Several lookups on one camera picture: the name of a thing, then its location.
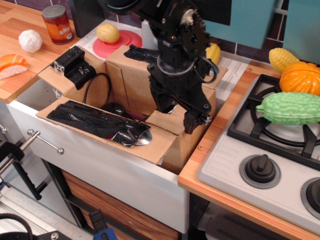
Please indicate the blue clamp handle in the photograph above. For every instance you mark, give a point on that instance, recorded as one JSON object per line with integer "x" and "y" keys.
{"x": 105, "y": 234}

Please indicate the black clamp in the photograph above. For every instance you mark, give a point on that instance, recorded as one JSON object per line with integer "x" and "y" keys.
{"x": 14, "y": 154}

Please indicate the black stove knob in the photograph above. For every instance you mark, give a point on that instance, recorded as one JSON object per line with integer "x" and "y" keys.
{"x": 260, "y": 171}
{"x": 310, "y": 196}

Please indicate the green bitter gourd toy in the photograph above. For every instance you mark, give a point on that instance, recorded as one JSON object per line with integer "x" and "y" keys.
{"x": 291, "y": 108}

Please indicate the grey toy faucet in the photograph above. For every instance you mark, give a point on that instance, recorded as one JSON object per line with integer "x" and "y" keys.
{"x": 149, "y": 41}

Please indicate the red plastic plate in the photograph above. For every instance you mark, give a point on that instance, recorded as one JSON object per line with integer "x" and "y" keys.
{"x": 126, "y": 38}

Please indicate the orange soup can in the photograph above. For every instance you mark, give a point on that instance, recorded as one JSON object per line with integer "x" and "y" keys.
{"x": 58, "y": 25}

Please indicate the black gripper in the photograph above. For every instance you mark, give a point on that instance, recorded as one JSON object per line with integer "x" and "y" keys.
{"x": 170, "y": 87}

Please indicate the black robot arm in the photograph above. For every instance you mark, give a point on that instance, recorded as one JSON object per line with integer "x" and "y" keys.
{"x": 182, "y": 66}

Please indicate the black right stove knob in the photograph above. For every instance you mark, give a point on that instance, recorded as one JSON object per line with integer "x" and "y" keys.
{"x": 310, "y": 196}

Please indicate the black left stove knob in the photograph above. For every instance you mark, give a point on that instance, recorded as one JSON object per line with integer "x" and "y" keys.
{"x": 260, "y": 171}

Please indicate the yellow corn toy by sink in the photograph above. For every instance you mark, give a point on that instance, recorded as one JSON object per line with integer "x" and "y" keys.
{"x": 213, "y": 53}

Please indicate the yellow potato toy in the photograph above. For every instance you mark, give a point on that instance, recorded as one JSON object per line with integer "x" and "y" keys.
{"x": 108, "y": 33}

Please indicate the brown cardboard box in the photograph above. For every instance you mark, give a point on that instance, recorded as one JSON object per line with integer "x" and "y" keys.
{"x": 170, "y": 146}

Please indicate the metal drawer handle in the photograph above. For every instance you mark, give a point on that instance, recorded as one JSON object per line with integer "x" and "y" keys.
{"x": 33, "y": 135}

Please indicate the orange pumpkin toy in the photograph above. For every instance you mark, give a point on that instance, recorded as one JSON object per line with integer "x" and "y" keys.
{"x": 301, "y": 77}

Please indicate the salmon sushi toy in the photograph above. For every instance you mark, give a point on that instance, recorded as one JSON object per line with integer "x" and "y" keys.
{"x": 12, "y": 64}

